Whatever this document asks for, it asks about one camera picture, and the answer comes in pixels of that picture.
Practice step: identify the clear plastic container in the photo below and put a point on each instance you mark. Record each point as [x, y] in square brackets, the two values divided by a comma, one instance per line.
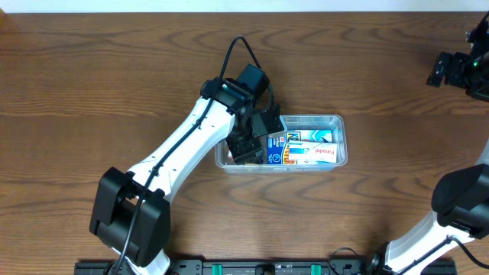
[328, 129]

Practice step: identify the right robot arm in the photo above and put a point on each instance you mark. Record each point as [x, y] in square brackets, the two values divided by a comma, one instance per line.
[459, 206]

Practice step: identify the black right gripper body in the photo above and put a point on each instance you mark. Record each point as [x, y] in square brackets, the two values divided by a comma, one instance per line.
[453, 70]

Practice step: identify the blue fever patch box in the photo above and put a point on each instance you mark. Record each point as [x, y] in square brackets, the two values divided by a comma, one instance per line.
[278, 144]

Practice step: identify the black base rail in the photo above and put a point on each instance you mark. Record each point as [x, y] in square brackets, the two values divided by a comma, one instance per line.
[198, 267]

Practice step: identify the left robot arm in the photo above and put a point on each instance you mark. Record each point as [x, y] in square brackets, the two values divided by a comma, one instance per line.
[131, 212]

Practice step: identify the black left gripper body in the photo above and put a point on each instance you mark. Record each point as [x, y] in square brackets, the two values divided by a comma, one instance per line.
[246, 140]

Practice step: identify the white Panadol box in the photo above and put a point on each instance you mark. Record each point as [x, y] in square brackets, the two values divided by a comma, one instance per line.
[313, 151]

